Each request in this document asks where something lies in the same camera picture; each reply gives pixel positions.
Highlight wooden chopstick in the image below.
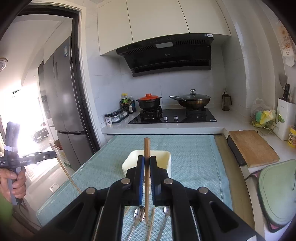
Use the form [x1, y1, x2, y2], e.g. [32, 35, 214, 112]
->
[146, 207, 156, 241]
[49, 143, 82, 194]
[144, 137, 150, 226]

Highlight small steel spoon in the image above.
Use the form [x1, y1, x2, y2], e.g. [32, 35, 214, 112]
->
[157, 206, 171, 241]

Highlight person's left hand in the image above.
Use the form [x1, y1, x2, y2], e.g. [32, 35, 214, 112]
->
[1, 167, 27, 203]

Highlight cream utensil holder box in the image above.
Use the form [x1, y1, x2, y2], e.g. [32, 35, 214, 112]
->
[121, 150, 172, 183]

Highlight teal woven table mat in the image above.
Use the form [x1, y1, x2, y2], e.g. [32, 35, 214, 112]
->
[36, 134, 233, 241]

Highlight large steel spoon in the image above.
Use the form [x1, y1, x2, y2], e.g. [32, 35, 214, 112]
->
[126, 205, 145, 241]

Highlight white spice shaker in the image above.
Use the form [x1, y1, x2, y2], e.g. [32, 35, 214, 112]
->
[104, 113, 112, 126]

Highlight black gas cooktop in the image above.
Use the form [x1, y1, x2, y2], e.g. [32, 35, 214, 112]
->
[128, 107, 217, 125]

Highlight sauce bottles cluster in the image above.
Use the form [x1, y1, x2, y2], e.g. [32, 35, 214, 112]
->
[120, 93, 135, 114]

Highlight black pot red lid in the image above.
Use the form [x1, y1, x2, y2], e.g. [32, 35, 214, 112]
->
[137, 93, 162, 110]

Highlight wok with glass lid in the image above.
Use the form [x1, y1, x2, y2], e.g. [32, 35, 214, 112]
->
[170, 89, 211, 109]

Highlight grey refrigerator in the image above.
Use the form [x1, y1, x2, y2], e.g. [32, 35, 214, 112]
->
[44, 37, 92, 171]

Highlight dark glass kettle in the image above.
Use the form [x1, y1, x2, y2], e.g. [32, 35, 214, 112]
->
[222, 92, 232, 111]

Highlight wooden cutting board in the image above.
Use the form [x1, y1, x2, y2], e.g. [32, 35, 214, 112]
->
[227, 130, 280, 168]

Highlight bag with sponges on rack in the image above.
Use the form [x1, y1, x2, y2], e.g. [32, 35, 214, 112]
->
[250, 98, 276, 136]

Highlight green silicone mat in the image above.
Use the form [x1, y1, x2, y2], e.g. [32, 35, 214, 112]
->
[257, 160, 295, 232]

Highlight black range hood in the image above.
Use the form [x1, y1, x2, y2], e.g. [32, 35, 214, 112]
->
[116, 33, 214, 77]

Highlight yellow cup container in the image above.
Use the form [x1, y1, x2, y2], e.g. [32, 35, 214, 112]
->
[287, 126, 296, 148]

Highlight white knife block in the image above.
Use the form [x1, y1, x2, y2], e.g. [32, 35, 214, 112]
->
[274, 98, 296, 141]

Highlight white upper cabinets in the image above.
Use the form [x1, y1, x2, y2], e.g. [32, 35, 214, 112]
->
[97, 1, 231, 55]

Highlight hanging wall calendar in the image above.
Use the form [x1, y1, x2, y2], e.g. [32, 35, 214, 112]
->
[278, 22, 295, 67]

